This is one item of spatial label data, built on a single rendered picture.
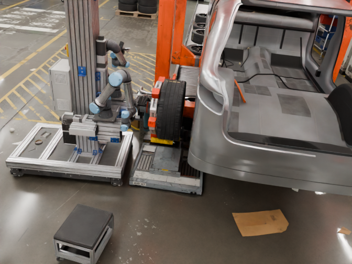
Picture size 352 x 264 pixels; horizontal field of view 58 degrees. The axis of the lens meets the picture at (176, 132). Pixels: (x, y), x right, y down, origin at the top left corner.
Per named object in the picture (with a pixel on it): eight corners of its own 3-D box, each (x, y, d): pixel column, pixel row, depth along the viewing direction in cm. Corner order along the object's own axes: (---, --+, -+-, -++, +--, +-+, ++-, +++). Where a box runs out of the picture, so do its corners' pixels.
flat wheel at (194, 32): (205, 36, 851) (206, 28, 838) (221, 44, 806) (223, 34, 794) (185, 39, 816) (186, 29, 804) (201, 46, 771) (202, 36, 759)
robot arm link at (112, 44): (119, 39, 337) (131, 62, 383) (109, 36, 339) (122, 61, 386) (115, 48, 334) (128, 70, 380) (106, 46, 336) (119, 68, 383)
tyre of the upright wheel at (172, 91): (181, 129, 389) (176, 151, 327) (162, 127, 390) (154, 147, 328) (187, 76, 366) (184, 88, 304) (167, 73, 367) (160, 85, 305)
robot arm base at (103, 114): (96, 118, 324) (96, 109, 319) (100, 111, 337) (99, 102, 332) (111, 119, 324) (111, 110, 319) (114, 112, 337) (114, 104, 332)
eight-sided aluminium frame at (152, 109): (154, 142, 339) (157, 96, 311) (147, 141, 339) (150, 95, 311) (161, 118, 385) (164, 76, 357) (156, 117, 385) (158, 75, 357)
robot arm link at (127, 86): (122, 65, 300) (130, 112, 323) (116, 68, 292) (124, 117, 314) (132, 65, 296) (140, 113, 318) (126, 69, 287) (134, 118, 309)
